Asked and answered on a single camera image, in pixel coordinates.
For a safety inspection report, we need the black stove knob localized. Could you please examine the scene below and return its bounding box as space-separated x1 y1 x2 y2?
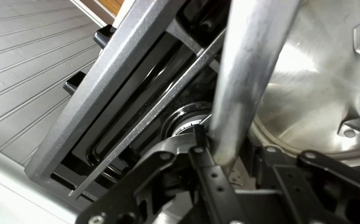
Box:
92 23 116 48
62 69 87 97

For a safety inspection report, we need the black gas stove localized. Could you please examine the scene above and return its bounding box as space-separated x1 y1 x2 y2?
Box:
24 0 360 224

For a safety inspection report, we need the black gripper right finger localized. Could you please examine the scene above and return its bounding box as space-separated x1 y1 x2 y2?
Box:
258 144 360 224

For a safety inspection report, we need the stainless steel saucepan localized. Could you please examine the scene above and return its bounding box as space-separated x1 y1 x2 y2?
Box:
209 0 303 167

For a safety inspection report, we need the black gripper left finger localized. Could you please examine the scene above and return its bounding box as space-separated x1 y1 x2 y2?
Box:
75 125 247 224

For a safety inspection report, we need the stainless steel pot lid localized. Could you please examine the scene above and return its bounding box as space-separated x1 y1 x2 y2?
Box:
249 0 360 160

